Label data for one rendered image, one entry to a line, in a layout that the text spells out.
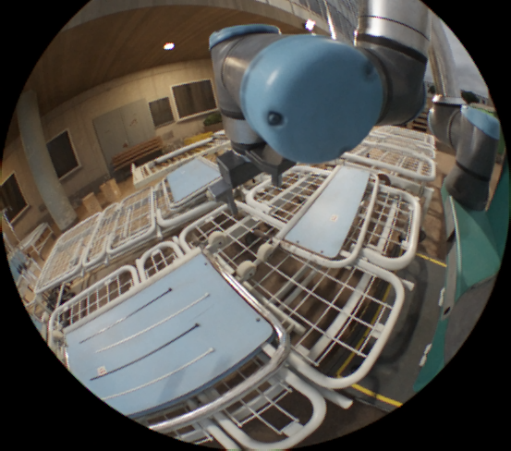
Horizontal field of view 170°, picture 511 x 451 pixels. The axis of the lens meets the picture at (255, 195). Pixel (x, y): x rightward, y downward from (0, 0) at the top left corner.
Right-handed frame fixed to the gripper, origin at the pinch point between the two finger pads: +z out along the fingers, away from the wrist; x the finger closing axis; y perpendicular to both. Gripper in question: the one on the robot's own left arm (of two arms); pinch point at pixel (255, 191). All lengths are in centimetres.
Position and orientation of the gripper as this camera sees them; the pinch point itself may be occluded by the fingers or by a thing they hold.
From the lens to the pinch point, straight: 41.4
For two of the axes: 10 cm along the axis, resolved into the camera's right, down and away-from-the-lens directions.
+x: -8.0, 5.0, -3.3
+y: -5.9, -6.3, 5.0
